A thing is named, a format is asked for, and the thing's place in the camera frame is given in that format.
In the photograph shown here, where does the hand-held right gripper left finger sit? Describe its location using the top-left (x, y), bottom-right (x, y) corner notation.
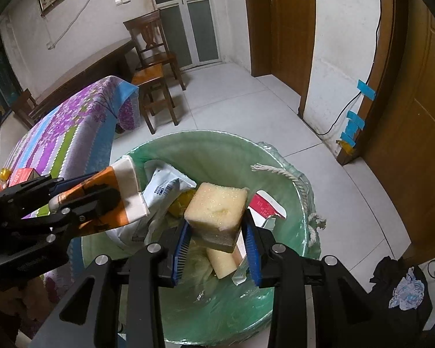
top-left (31, 220), bottom-right (192, 348)

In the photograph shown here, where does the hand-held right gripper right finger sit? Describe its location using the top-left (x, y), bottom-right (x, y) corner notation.
top-left (241, 213), bottom-right (396, 348)

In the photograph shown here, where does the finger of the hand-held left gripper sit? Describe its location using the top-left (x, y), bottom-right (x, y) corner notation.
top-left (0, 172), bottom-right (103, 219)
top-left (3, 187), bottom-right (123, 248)

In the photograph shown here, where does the yellow sponge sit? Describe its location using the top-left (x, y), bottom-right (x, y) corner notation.
top-left (184, 182), bottom-right (249, 253)
top-left (206, 247), bottom-right (248, 280)

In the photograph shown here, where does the grey foil sachet packet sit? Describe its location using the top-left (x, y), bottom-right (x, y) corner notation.
top-left (141, 161), bottom-right (197, 218)
top-left (107, 217), bottom-right (167, 248)

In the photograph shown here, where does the orange and white packet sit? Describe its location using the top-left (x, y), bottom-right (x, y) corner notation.
top-left (49, 155), bottom-right (149, 238)

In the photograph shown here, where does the white and red medicine box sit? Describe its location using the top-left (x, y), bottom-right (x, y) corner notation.
top-left (246, 189), bottom-right (288, 230)

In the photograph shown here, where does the bin with green plastic liner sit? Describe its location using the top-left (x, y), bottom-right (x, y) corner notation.
top-left (80, 130), bottom-right (329, 345)

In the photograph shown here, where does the person's left hand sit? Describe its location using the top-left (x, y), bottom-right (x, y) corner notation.
top-left (0, 284), bottom-right (30, 334)

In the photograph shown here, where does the red carton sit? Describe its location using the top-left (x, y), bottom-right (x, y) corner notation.
top-left (8, 168), bottom-right (36, 189)

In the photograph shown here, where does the floral purple tablecloth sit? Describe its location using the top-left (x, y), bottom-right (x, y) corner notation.
top-left (2, 75), bottom-right (140, 305)

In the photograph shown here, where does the wooden chair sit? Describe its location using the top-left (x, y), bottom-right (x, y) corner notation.
top-left (12, 89), bottom-right (41, 129)
top-left (123, 10), bottom-right (187, 91)

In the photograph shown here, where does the dark window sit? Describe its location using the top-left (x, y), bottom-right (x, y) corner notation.
top-left (0, 49), bottom-right (22, 111)

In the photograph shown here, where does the black cloth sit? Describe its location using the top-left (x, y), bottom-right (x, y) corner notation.
top-left (370, 255), bottom-right (434, 330)

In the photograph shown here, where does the wooden stool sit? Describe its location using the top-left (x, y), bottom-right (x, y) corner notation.
top-left (130, 63), bottom-right (179, 135)

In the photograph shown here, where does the blue tape strip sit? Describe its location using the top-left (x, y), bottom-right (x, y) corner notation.
top-left (357, 79), bottom-right (377, 101)
top-left (339, 130), bottom-right (356, 148)
top-left (346, 110), bottom-right (366, 132)

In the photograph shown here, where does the crumpled white plastic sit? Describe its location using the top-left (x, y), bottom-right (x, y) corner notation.
top-left (389, 267), bottom-right (425, 311)

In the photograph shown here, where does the frosted glass double door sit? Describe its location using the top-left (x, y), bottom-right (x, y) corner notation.
top-left (147, 0), bottom-right (222, 70)

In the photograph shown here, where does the light wooden door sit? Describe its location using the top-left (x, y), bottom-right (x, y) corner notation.
top-left (342, 0), bottom-right (435, 262)

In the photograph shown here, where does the brown wooden door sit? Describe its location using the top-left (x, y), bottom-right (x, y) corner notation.
top-left (244, 0), bottom-right (316, 118)

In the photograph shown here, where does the black cable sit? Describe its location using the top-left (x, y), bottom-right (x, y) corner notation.
top-left (299, 0), bottom-right (384, 136)

